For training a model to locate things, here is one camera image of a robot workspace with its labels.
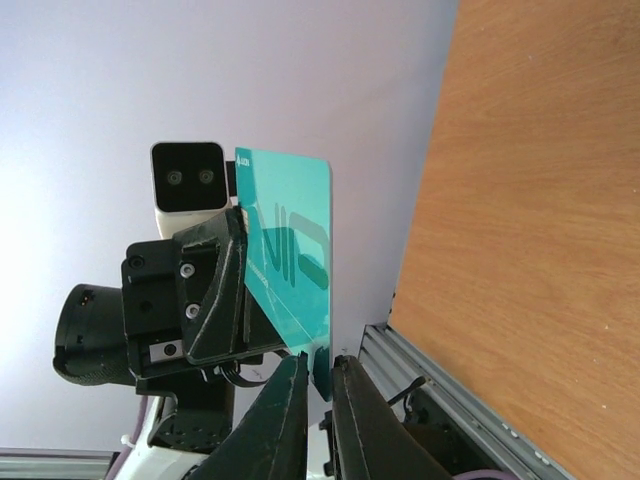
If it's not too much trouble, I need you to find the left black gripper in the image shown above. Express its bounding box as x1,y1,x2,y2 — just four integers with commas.
122,207,286,395

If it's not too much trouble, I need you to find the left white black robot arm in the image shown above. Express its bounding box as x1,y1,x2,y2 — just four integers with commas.
53,208,306,479

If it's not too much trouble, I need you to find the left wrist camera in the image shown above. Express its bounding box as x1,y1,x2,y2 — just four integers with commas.
150,141,237,239

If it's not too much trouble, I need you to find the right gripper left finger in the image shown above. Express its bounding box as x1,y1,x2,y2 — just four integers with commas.
199,353,308,480

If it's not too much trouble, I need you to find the teal VIP card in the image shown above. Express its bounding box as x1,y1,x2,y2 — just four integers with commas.
234,147,333,401

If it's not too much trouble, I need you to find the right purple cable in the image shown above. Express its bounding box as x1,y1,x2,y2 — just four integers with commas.
452,468,511,480

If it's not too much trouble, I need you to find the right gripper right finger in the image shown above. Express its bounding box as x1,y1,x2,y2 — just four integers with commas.
332,356,450,480

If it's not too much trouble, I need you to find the aluminium front rail frame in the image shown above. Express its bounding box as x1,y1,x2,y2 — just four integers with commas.
359,324,575,479

